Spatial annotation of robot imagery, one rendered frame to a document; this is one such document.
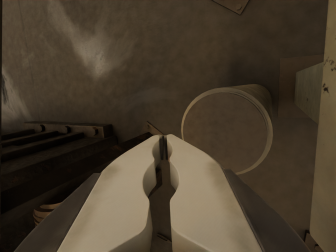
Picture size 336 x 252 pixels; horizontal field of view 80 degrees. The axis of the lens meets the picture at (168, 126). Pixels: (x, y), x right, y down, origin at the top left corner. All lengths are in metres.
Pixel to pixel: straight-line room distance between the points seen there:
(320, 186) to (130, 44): 0.89
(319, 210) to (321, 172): 0.03
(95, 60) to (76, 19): 0.23
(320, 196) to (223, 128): 0.12
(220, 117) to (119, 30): 0.82
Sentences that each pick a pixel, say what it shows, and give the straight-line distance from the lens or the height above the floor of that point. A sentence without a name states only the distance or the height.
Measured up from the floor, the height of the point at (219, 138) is 0.52.
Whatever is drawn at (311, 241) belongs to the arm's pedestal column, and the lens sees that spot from 0.95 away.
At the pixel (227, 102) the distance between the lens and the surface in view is 0.26.
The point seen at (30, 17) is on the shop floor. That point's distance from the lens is 1.53.
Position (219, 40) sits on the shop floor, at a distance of 0.81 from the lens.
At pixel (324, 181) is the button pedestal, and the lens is 0.21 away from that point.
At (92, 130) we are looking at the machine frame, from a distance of 1.05.
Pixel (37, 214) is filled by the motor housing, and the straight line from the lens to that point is 0.63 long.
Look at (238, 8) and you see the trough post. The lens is 0.81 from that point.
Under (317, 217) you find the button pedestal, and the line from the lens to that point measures 0.23.
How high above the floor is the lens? 0.78
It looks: 61 degrees down
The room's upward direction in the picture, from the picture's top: 113 degrees counter-clockwise
